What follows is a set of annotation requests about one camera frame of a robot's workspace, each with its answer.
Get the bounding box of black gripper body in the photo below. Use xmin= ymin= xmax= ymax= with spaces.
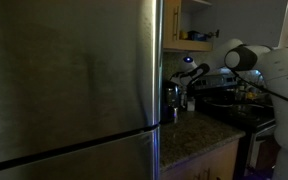
xmin=170 ymin=72 xmax=187 ymax=84

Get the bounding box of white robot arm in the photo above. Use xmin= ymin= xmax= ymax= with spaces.
xmin=171 ymin=39 xmax=288 ymax=180

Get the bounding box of white salt shaker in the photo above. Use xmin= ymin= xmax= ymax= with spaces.
xmin=187 ymin=98 xmax=195 ymax=111

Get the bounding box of black frying pan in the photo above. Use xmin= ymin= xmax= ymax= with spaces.
xmin=202 ymin=96 xmax=264 ymax=111

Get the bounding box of wooden upper cabinet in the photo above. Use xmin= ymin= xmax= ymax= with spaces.
xmin=163 ymin=0 xmax=219 ymax=52

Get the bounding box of wooden cabinet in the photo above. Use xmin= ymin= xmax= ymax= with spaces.
xmin=160 ymin=140 xmax=239 ymax=180
xmin=163 ymin=0 xmax=219 ymax=52

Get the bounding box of black stove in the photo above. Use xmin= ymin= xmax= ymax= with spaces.
xmin=188 ymin=74 xmax=280 ymax=180

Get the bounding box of wooden lower cabinet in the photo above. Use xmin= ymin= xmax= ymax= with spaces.
xmin=160 ymin=140 xmax=239 ymax=180

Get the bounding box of stainless steel refrigerator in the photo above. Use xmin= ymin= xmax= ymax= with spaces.
xmin=0 ymin=0 xmax=163 ymax=180

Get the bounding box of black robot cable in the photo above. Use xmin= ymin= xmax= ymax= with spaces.
xmin=232 ymin=69 xmax=288 ymax=111

